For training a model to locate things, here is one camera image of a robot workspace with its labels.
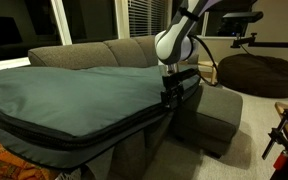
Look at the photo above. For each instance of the black stereo camera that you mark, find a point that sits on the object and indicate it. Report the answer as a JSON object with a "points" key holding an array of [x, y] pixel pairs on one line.
{"points": [[244, 16]]}

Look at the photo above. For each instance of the grey ottoman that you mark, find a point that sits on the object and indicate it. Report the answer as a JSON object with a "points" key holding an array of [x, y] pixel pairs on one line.
{"points": [[250, 133]]}

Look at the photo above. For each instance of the black camera arm pole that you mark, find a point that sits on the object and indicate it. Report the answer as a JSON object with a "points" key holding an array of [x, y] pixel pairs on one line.
{"points": [[277, 44]]}

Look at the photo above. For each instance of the dark brown beanbag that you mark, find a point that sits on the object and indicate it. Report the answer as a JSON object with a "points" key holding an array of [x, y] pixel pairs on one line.
{"points": [[267, 80]]}

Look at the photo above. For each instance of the grey fabric couch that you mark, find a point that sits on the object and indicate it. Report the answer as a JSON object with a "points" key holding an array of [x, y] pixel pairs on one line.
{"points": [[217, 113]]}

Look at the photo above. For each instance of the light wooden stool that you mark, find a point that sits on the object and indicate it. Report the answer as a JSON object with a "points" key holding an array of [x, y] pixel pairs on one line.
{"points": [[213, 75]]}

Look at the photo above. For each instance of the white window blinds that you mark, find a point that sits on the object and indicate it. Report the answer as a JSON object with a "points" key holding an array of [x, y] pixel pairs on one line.
{"points": [[147, 16]]}

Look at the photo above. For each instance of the black table clamp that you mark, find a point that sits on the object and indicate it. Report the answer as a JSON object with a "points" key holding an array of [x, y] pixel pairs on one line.
{"points": [[277, 135]]}

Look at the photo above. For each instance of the teal zippered cushion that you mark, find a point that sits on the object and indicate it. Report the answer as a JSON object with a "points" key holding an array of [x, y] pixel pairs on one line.
{"points": [[67, 96]]}

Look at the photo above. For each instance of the orange patterned blanket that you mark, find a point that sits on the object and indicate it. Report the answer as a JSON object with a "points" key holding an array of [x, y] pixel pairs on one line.
{"points": [[4, 166]]}

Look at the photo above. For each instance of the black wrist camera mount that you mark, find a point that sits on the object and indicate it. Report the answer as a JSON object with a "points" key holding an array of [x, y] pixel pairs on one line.
{"points": [[180, 76]]}

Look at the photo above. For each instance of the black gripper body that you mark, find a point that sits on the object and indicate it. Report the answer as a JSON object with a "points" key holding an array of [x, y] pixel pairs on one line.
{"points": [[173, 91]]}

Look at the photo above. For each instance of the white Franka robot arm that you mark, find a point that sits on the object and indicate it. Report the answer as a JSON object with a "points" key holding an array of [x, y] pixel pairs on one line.
{"points": [[174, 43]]}

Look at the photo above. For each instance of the white window frame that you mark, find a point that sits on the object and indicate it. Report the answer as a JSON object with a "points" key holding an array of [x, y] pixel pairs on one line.
{"points": [[60, 26]]}

